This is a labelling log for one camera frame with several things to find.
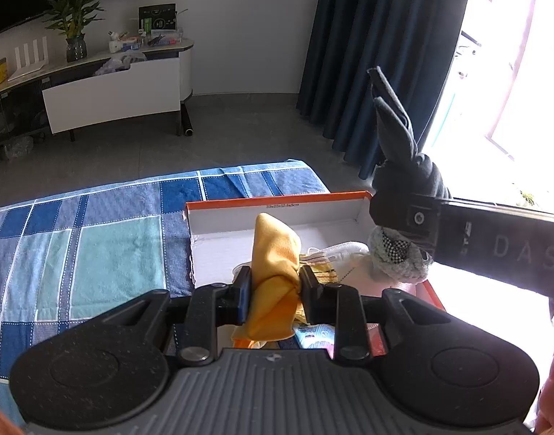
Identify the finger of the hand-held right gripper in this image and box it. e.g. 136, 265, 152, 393
368, 192, 441, 261

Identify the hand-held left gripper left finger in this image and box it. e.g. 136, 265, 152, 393
102, 266, 251, 365

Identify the blue plastic bag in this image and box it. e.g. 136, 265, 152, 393
93, 51, 147, 76

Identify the navy curtain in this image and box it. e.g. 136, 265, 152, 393
296, 0, 480, 181

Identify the teal fluffy scrunchie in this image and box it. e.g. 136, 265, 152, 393
368, 225, 434, 282

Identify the orange white cardboard box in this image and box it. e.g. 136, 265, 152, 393
183, 190, 446, 359

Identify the yellow striped plush toy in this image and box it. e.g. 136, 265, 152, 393
299, 260, 340, 285

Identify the white tv cabinet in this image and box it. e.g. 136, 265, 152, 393
0, 37, 196, 157

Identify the black printed box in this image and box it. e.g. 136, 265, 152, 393
138, 3, 178, 33

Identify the blue plaid tablecloth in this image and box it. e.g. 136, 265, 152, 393
0, 158, 330, 384

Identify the yellow knotted cloth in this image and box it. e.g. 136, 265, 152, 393
230, 212, 303, 343

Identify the clear plastic bag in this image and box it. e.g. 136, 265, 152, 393
0, 135, 34, 160

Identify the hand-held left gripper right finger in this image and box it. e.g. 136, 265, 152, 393
299, 265, 443, 363

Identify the white router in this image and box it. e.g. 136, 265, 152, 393
7, 38, 50, 82

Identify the pastel tissue pack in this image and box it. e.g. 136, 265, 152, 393
292, 324, 337, 351

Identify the green potted plant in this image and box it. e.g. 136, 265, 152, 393
42, 0, 106, 64

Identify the navy knotted cloth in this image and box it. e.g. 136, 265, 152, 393
366, 66, 455, 201

